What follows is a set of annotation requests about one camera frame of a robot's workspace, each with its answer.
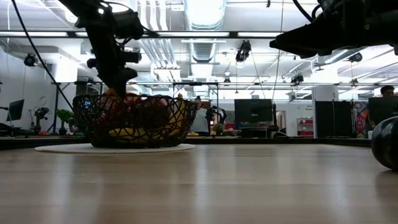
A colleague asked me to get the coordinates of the green potted plant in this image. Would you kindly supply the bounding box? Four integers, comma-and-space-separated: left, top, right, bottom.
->
55, 108, 75, 136

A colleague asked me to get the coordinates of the yellow banana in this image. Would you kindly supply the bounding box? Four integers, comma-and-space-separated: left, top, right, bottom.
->
108, 101, 187, 142

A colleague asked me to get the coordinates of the red storage shelf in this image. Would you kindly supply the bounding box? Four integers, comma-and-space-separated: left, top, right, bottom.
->
297, 117, 314, 137

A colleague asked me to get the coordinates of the black hanging camera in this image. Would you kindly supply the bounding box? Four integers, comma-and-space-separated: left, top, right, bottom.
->
235, 40, 252, 63

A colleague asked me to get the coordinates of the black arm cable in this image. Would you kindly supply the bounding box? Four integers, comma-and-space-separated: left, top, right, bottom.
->
11, 0, 75, 110
292, 0, 322, 23

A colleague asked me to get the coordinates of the red pomegranate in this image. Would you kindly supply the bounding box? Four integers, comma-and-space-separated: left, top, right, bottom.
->
105, 98, 133, 125

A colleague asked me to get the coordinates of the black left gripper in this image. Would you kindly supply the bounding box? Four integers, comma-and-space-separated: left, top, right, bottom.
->
86, 26, 142, 99

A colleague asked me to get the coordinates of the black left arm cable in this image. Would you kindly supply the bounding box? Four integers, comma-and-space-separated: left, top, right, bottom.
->
11, 0, 75, 110

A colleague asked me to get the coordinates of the white plate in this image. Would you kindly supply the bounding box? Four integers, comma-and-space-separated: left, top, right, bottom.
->
34, 142, 197, 155

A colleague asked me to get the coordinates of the dark purple plum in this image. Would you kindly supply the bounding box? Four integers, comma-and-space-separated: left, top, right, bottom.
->
371, 116, 398, 171

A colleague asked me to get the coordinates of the black tilted monitor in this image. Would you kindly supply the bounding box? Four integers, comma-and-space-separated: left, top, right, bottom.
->
6, 99, 25, 122

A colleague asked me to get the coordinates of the large dark monitor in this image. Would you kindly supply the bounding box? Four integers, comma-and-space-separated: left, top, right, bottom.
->
368, 96, 398, 126

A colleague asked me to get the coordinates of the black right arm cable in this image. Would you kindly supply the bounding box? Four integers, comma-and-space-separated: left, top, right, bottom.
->
292, 0, 322, 23

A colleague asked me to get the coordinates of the person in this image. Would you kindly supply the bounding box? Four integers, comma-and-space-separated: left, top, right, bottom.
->
190, 96, 213, 137
368, 85, 396, 130

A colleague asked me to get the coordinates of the black metal table frame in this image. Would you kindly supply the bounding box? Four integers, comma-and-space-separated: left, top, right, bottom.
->
0, 136, 373, 149

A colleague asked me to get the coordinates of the dark woven wire basket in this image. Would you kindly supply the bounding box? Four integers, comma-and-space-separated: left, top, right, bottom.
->
72, 93, 198, 149

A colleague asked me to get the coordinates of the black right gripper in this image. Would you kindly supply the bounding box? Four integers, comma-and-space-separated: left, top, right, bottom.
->
269, 0, 398, 59

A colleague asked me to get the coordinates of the black computer monitor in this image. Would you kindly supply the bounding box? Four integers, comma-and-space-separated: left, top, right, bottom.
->
234, 98, 274, 124

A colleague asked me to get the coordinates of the dark red apple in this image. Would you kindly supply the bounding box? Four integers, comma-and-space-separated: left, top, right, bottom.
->
146, 96, 172, 124

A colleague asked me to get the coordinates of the black partition panel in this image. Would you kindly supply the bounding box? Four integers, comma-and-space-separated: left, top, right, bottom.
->
315, 100, 355, 139

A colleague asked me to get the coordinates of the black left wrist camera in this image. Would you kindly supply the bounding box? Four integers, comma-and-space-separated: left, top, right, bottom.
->
113, 9, 146, 40

